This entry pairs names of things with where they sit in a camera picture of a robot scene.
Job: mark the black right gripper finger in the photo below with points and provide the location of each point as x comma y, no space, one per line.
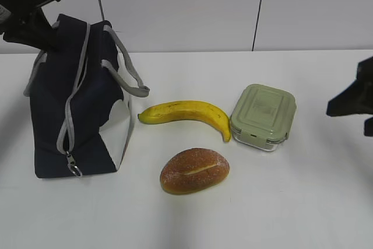
365,69
356,99

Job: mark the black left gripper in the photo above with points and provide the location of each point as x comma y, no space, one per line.
22,22

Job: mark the green lidded glass container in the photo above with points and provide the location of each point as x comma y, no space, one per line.
262,117

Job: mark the navy and white lunch bag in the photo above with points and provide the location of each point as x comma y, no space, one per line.
80,101

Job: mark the yellow banana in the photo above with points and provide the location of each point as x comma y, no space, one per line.
188,110

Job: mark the brown bread roll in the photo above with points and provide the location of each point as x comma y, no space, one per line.
193,170

